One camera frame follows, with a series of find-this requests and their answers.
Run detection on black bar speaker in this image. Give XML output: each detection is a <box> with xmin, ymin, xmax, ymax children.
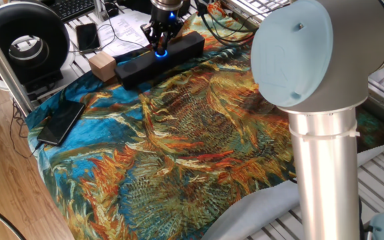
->
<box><xmin>114</xmin><ymin>31</ymin><xmax>207</xmax><ymax>91</ymax></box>

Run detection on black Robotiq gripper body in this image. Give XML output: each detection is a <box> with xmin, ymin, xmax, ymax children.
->
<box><xmin>150</xmin><ymin>5</ymin><xmax>184</xmax><ymax>33</ymax></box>

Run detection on black computer mouse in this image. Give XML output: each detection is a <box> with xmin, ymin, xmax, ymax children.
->
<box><xmin>104</xmin><ymin>0</ymin><xmax>120</xmax><ymax>18</ymax></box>

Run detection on sunflower painting cloth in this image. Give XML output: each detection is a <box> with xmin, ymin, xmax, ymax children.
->
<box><xmin>25</xmin><ymin>1</ymin><xmax>384</xmax><ymax>240</ymax></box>

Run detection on aluminium frame post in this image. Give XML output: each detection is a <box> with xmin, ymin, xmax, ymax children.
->
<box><xmin>93</xmin><ymin>0</ymin><xmax>108</xmax><ymax>21</ymax></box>
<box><xmin>0</xmin><ymin>11</ymin><xmax>35</xmax><ymax>116</ymax></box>

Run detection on thin black phone cable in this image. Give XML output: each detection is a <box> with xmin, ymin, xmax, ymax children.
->
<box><xmin>9</xmin><ymin>99</ymin><xmax>43</xmax><ymax>159</ymax></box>

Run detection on thin black speaker cable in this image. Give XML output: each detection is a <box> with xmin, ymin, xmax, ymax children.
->
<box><xmin>106</xmin><ymin>0</ymin><xmax>146</xmax><ymax>49</ymax></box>

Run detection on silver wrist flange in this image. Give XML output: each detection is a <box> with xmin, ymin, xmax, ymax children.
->
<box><xmin>149</xmin><ymin>0</ymin><xmax>185</xmax><ymax>11</ymax></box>

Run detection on light wooden cube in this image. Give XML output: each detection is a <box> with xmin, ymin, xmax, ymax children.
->
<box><xmin>88</xmin><ymin>51</ymin><xmax>117</xmax><ymax>83</ymax></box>

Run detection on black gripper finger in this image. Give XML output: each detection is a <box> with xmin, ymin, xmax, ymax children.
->
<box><xmin>141</xmin><ymin>23</ymin><xmax>163</xmax><ymax>54</ymax></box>
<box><xmin>161</xmin><ymin>23</ymin><xmax>183</xmax><ymax>56</ymax></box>

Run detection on small black smartphone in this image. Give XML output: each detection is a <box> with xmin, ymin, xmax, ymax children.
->
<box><xmin>75</xmin><ymin>22</ymin><xmax>102</xmax><ymax>55</ymax></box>

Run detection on black computer keyboard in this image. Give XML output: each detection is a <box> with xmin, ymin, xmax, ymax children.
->
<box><xmin>50</xmin><ymin>0</ymin><xmax>96</xmax><ymax>23</ymax></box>

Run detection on printed white paper sheets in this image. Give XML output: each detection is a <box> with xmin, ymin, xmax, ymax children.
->
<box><xmin>97</xmin><ymin>9</ymin><xmax>157</xmax><ymax>58</ymax></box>

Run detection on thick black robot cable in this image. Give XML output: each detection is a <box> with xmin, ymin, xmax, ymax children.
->
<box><xmin>194</xmin><ymin>0</ymin><xmax>263</xmax><ymax>47</ymax></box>

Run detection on large black smartphone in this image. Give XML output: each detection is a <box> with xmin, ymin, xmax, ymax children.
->
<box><xmin>37</xmin><ymin>99</ymin><xmax>87</xmax><ymax>147</ymax></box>

